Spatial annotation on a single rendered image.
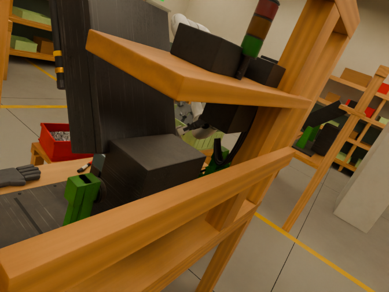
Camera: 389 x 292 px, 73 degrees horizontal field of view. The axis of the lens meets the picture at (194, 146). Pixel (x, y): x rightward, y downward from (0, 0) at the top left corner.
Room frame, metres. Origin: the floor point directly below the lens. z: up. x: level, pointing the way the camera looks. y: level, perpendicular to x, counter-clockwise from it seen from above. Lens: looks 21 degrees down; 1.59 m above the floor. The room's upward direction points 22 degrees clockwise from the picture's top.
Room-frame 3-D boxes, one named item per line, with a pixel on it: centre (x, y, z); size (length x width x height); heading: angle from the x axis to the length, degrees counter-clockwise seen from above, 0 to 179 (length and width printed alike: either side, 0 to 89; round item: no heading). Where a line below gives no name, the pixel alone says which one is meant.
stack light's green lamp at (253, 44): (0.71, -0.04, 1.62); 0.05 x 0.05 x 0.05
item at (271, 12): (0.71, -0.04, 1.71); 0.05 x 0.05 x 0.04
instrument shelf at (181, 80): (0.84, -0.06, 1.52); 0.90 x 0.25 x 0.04; 150
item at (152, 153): (0.80, 0.10, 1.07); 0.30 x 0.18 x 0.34; 150
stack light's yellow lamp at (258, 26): (0.71, -0.04, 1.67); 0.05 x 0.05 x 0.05
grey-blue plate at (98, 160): (0.97, 0.35, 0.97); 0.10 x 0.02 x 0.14; 60
